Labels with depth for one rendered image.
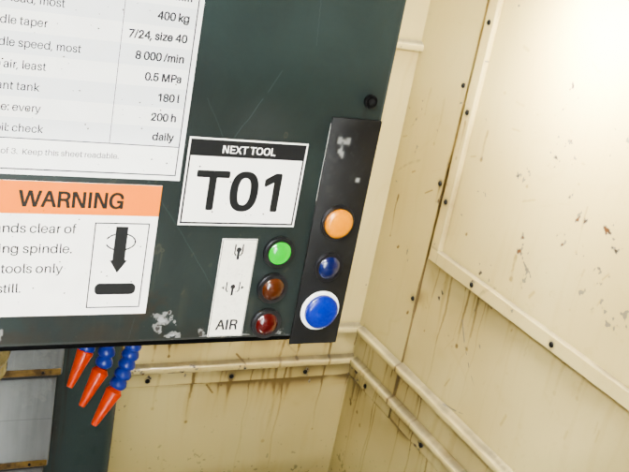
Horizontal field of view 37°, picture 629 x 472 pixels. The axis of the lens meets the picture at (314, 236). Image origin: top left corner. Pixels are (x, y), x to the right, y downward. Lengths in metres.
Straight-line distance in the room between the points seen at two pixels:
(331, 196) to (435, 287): 1.16
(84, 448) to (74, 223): 0.97
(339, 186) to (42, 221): 0.23
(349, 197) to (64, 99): 0.24
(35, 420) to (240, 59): 0.95
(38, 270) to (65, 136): 0.10
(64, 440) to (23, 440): 0.09
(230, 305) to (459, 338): 1.13
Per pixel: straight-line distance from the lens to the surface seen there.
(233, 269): 0.75
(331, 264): 0.78
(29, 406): 1.52
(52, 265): 0.71
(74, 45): 0.66
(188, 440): 2.15
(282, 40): 0.71
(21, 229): 0.69
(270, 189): 0.74
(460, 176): 1.83
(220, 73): 0.70
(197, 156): 0.71
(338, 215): 0.76
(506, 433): 1.76
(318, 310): 0.79
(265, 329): 0.78
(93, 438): 1.63
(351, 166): 0.76
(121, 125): 0.68
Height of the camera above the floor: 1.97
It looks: 19 degrees down
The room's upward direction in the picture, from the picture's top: 11 degrees clockwise
